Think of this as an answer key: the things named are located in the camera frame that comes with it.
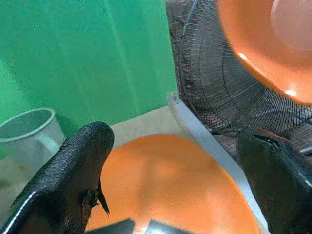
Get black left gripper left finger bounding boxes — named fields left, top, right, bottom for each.
left=0, top=121, right=115, bottom=234

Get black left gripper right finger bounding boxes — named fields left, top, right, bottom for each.
left=235, top=128, right=312, bottom=234

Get white plastic mug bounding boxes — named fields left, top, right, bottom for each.
left=0, top=108, right=66, bottom=176

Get orange plastic plate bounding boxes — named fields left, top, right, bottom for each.
left=216, top=0, right=312, bottom=106
left=84, top=133, right=261, bottom=234

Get green backdrop cloth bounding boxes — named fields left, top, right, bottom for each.
left=0, top=0, right=178, bottom=161

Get black wire fan guard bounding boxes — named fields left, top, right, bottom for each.
left=177, top=0, right=312, bottom=137

